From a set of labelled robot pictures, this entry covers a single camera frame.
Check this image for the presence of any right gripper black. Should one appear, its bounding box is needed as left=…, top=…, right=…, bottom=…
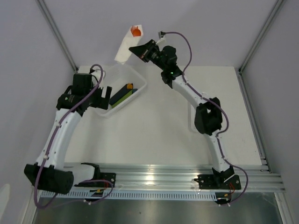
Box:
left=128, top=41, right=165, bottom=71

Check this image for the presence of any orange plastic fork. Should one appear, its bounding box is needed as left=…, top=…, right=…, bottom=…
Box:
left=130, top=26, right=138, bottom=33

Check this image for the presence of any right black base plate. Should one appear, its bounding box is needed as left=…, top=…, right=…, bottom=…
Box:
left=194, top=174, right=242, bottom=190

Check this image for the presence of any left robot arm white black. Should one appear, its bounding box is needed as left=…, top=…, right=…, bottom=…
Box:
left=24, top=73, right=112, bottom=194

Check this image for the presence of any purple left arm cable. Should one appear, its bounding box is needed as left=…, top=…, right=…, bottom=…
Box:
left=34, top=64, right=114, bottom=210

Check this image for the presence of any aluminium frame post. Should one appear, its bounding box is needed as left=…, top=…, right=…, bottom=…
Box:
left=35, top=0, right=78, bottom=72
left=238, top=0, right=287, bottom=72

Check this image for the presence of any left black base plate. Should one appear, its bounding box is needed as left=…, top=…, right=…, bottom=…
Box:
left=90, top=172, right=116, bottom=188

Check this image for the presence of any white paper napkin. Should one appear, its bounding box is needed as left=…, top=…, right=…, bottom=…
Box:
left=114, top=24, right=143, bottom=64

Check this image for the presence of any green rolled napkin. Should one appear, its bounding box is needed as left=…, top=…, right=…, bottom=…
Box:
left=111, top=89, right=138, bottom=108

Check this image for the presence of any small white utensil tray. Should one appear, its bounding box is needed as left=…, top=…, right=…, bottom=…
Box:
left=188, top=104, right=198, bottom=133

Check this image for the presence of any aluminium mounting rail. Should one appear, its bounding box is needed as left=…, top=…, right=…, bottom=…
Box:
left=31, top=163, right=286, bottom=193

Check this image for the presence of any right aluminium frame post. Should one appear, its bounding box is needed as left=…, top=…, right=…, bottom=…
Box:
left=238, top=0, right=287, bottom=72

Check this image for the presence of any right side aluminium rail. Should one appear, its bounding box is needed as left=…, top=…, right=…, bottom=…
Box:
left=235, top=70, right=273, bottom=175

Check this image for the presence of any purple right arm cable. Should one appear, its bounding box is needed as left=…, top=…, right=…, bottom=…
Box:
left=161, top=31, right=248, bottom=203

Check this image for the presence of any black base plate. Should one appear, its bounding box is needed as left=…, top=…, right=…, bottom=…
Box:
left=194, top=174, right=242, bottom=190
left=90, top=172, right=116, bottom=188

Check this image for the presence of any white slotted cable duct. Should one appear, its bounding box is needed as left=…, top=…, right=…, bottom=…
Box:
left=41, top=190, right=217, bottom=201

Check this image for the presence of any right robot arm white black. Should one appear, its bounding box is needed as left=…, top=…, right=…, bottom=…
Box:
left=129, top=40, right=235, bottom=188

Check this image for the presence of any orange plastic spoon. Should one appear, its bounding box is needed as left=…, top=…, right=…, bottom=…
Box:
left=131, top=28, right=142, bottom=37

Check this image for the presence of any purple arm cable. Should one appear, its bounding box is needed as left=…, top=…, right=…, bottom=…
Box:
left=161, top=31, right=248, bottom=203
left=34, top=64, right=114, bottom=210

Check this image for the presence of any dark navy rolled napkin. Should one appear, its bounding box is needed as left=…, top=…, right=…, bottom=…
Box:
left=109, top=83, right=134, bottom=105

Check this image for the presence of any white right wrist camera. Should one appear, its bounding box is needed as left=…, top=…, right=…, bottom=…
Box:
left=156, top=31, right=166, bottom=45

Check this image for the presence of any left aluminium frame post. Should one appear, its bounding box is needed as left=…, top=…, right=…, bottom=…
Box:
left=35, top=0, right=78, bottom=72

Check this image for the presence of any large white plastic basket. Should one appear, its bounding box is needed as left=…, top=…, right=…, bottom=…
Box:
left=95, top=64, right=147, bottom=118

